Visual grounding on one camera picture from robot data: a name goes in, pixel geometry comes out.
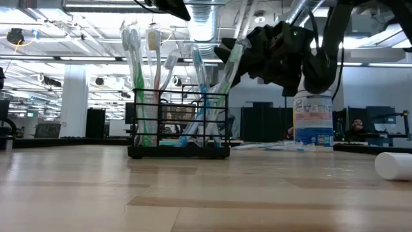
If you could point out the small dark monitor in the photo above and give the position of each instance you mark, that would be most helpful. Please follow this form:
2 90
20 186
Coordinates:
47 130

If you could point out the ribbed silver ventilation duct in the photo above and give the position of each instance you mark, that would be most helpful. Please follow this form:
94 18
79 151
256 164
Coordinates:
202 32

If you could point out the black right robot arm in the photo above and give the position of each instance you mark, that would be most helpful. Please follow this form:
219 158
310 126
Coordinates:
338 25

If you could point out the person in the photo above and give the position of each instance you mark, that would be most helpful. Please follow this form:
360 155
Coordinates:
289 132
358 124

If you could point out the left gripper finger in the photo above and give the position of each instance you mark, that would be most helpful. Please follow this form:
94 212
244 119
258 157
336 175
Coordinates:
175 8

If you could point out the blue white toothbrush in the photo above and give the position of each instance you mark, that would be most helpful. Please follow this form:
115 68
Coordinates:
199 61

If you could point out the narrow black cabinet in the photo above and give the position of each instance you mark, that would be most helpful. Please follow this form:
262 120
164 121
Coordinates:
95 124

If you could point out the purple white toothbrush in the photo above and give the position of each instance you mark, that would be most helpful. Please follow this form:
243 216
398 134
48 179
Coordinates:
172 61

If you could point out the small blue toothpaste tube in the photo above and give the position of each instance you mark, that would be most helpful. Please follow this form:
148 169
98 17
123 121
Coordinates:
170 143

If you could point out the pink white toothbrush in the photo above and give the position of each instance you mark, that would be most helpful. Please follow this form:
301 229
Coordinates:
154 42

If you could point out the dark desk monitor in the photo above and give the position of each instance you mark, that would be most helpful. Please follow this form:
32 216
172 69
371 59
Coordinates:
381 114

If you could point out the white-lidded wipes canister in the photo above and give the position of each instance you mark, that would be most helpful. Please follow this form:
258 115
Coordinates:
312 122

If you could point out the green white toothbrush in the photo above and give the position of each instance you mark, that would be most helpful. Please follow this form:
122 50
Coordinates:
230 67

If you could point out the white pillar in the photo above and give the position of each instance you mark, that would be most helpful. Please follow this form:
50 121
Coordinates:
74 103

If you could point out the wide black cabinet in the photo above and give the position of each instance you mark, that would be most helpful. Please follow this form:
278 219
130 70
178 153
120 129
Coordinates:
260 124

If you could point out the blue-capped small tube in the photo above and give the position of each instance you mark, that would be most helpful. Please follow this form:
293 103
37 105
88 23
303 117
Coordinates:
392 166

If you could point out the smooth silver ventilation duct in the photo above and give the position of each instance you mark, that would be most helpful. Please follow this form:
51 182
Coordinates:
299 9

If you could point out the black ceiling device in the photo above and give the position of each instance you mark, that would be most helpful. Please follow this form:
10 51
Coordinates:
14 35

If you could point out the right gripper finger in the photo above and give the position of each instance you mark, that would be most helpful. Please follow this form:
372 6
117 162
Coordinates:
248 38
248 62

